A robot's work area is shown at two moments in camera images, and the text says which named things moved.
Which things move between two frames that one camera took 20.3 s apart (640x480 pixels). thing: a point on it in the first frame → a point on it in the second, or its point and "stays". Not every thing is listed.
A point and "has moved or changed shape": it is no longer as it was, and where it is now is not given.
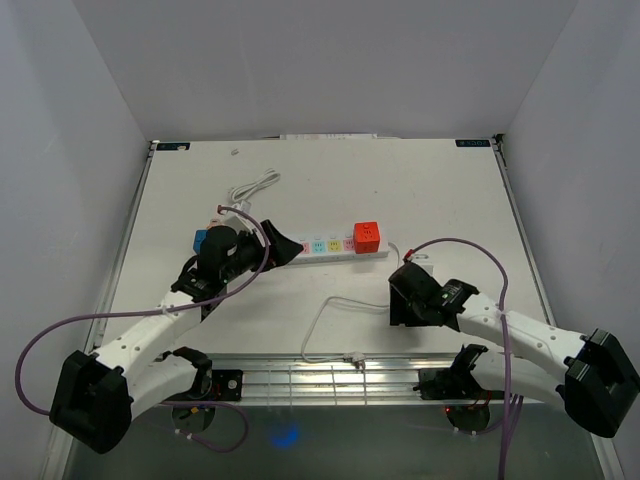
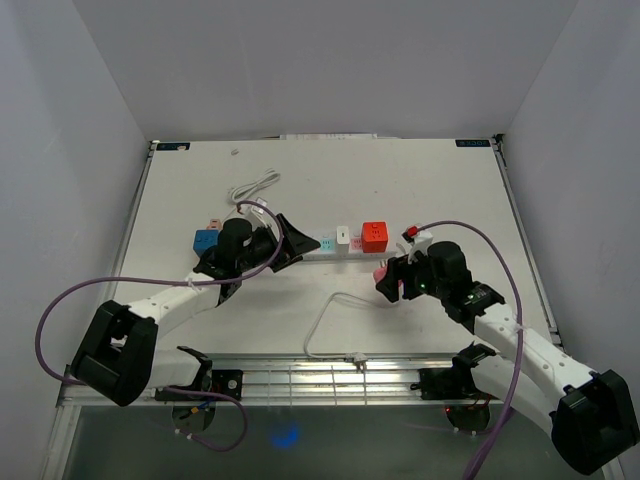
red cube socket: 366,237 has moved or changed shape
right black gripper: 398,314 → 397,270
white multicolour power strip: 320,250 has moved or changed shape
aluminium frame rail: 378,379 stays
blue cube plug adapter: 198,237 stays
